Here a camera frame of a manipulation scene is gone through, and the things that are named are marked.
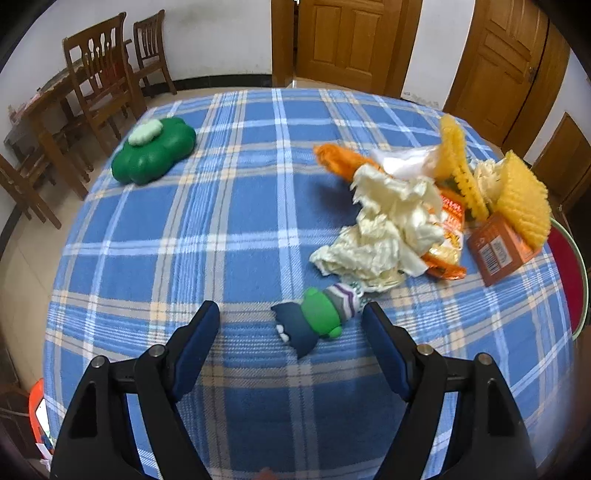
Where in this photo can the white plastic bag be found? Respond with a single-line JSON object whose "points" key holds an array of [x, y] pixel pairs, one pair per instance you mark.
{"points": [[406, 164]]}

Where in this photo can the green frog toy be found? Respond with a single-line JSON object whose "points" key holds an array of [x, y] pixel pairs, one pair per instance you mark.
{"points": [[321, 311]]}

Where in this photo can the red basin with green rim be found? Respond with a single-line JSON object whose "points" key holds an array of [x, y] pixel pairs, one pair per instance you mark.
{"points": [[570, 267]]}

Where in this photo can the yellow foam net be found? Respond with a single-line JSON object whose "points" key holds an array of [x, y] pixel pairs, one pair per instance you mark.
{"points": [[457, 157], [524, 198]]}

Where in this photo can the blue plaid tablecloth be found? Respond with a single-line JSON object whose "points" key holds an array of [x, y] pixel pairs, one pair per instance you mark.
{"points": [[231, 221]]}

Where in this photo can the orange plush toy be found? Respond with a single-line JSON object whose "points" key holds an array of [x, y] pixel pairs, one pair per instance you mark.
{"points": [[339, 159]]}

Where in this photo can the striped grey sock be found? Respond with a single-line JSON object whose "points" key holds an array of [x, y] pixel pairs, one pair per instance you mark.
{"points": [[346, 300]]}

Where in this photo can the crumpled white tissue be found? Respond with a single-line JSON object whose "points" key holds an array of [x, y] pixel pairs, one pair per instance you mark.
{"points": [[487, 177], [392, 191], [369, 249]]}

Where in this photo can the orange snack packet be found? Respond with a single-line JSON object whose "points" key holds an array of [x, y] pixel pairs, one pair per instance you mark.
{"points": [[450, 251]]}

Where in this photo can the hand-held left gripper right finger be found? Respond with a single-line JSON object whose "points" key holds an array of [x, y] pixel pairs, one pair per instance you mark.
{"points": [[388, 350]]}

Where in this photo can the green clover-shaped toy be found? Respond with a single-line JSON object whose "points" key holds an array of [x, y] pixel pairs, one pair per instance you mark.
{"points": [[152, 154]]}

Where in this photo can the navy cat toy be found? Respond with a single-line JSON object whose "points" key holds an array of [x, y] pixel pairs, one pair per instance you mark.
{"points": [[298, 327]]}

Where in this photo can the orange cardboard box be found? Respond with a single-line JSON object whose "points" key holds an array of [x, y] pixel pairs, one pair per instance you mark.
{"points": [[501, 249]]}

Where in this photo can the wooden dining table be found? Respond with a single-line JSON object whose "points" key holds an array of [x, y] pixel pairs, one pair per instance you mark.
{"points": [[44, 104]]}

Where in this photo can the wooden panel door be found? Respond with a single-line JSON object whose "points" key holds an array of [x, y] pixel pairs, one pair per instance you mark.
{"points": [[346, 41], [501, 60]]}

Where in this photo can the low wooden cabinet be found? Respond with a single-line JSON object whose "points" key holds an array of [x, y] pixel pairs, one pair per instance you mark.
{"points": [[565, 157]]}

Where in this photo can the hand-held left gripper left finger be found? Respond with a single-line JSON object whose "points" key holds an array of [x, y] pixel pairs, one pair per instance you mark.
{"points": [[198, 350]]}

